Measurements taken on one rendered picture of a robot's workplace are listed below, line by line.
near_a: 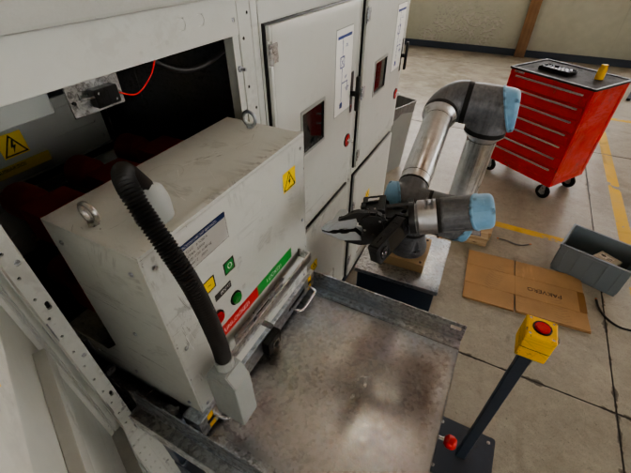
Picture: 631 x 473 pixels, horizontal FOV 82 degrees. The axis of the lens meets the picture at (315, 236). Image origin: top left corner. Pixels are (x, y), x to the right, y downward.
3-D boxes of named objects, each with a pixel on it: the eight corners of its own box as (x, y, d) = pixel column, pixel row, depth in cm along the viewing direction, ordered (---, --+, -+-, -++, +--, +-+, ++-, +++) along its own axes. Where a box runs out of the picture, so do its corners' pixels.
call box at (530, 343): (545, 343, 109) (559, 323, 103) (544, 365, 104) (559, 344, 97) (515, 333, 112) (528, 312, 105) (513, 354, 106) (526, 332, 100)
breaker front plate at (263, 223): (309, 278, 115) (306, 135, 85) (207, 417, 82) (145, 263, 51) (305, 277, 115) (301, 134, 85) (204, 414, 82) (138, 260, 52)
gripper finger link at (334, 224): (325, 217, 88) (362, 213, 85) (320, 233, 84) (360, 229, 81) (322, 206, 86) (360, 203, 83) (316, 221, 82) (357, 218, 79)
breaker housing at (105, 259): (307, 276, 116) (304, 130, 85) (203, 417, 82) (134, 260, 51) (185, 231, 134) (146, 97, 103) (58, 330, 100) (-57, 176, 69)
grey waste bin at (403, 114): (406, 165, 359) (417, 100, 319) (384, 177, 341) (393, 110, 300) (378, 153, 380) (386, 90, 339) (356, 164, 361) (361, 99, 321)
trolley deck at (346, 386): (457, 343, 110) (463, 331, 107) (396, 598, 68) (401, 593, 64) (269, 271, 134) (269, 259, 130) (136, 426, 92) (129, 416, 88)
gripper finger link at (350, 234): (329, 227, 90) (365, 224, 87) (324, 243, 86) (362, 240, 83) (325, 217, 88) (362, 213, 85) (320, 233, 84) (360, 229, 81)
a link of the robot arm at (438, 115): (434, 66, 106) (381, 191, 84) (473, 71, 103) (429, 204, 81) (428, 99, 116) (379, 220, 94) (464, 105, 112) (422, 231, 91)
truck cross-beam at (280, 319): (314, 282, 120) (314, 269, 116) (204, 437, 82) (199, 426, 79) (300, 278, 121) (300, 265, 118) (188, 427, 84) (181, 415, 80)
